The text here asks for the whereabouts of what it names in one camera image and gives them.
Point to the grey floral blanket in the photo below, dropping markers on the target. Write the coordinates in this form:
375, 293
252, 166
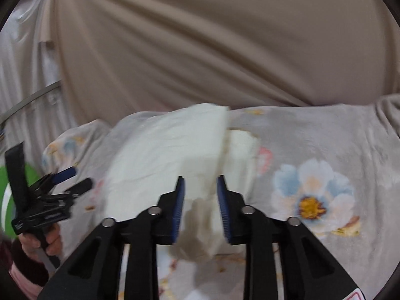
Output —
328, 137

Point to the white pleated curtain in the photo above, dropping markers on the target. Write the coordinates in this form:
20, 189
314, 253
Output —
28, 62

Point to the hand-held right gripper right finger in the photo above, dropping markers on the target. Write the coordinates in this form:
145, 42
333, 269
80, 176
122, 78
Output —
222, 209

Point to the beige curtain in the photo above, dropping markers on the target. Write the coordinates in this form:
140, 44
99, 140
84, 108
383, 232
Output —
203, 43

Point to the curved metal rod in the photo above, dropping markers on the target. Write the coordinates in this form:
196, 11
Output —
31, 98

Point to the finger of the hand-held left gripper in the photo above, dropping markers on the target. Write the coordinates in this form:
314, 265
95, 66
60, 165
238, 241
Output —
65, 174
79, 187

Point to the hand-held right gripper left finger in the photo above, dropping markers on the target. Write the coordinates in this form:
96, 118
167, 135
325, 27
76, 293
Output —
178, 209

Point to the person's left hand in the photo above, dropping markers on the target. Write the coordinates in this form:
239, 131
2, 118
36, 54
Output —
28, 243

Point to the green round object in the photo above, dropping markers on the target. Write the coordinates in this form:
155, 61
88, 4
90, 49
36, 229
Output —
6, 200

